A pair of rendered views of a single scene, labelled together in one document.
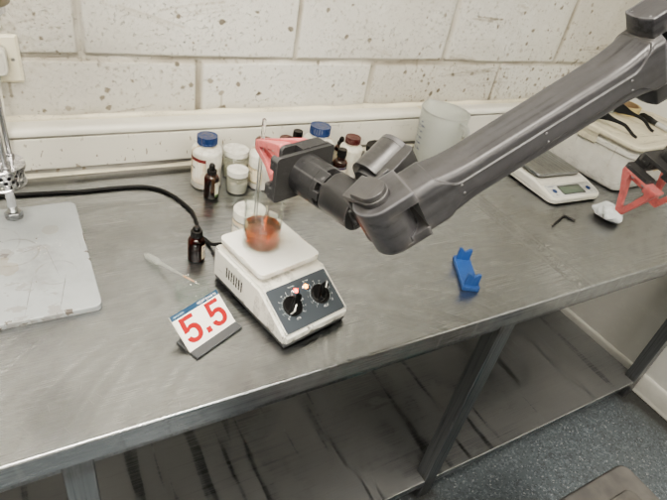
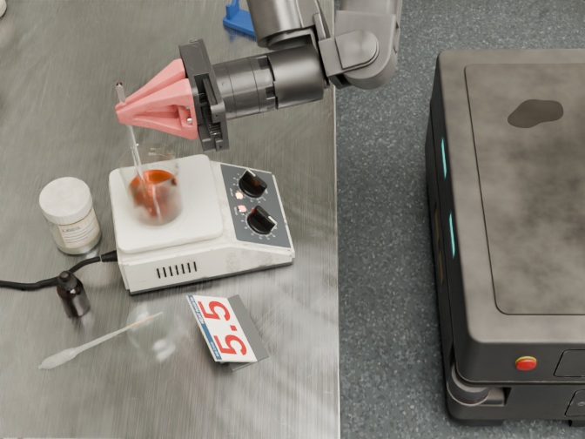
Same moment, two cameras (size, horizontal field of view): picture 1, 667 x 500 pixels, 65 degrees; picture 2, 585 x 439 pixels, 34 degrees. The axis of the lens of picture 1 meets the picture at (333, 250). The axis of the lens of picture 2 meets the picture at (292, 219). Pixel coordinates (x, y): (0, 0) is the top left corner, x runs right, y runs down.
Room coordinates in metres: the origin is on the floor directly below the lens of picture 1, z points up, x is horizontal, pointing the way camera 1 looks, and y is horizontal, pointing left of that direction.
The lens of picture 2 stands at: (0.15, 0.54, 1.68)
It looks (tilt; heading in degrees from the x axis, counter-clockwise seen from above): 53 degrees down; 308
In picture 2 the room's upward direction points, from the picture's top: 2 degrees counter-clockwise
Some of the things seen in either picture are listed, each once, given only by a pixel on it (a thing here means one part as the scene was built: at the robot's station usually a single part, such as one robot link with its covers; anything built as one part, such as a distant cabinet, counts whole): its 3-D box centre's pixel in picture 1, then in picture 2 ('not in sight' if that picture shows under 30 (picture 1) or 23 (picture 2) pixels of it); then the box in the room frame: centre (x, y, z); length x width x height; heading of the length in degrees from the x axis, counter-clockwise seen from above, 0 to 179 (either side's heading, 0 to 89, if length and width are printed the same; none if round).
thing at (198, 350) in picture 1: (206, 322); (227, 326); (0.55, 0.16, 0.77); 0.09 x 0.06 x 0.04; 151
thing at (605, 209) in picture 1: (610, 211); not in sight; (1.21, -0.67, 0.77); 0.08 x 0.08 x 0.04; 32
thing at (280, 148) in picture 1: (284, 155); (162, 97); (0.66, 0.09, 1.01); 0.09 x 0.07 x 0.07; 52
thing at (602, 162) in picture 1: (615, 142); not in sight; (1.59, -0.78, 0.82); 0.37 x 0.31 x 0.14; 130
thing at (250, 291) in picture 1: (276, 276); (191, 220); (0.66, 0.08, 0.79); 0.22 x 0.13 x 0.08; 49
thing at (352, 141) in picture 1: (349, 155); not in sight; (1.15, 0.01, 0.80); 0.06 x 0.06 x 0.10
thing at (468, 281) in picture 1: (467, 268); (256, 19); (0.83, -0.26, 0.77); 0.10 x 0.03 x 0.04; 7
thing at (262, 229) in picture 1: (263, 225); (156, 188); (0.67, 0.12, 0.88); 0.07 x 0.06 x 0.08; 20
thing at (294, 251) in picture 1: (270, 246); (165, 202); (0.68, 0.10, 0.83); 0.12 x 0.12 x 0.01; 49
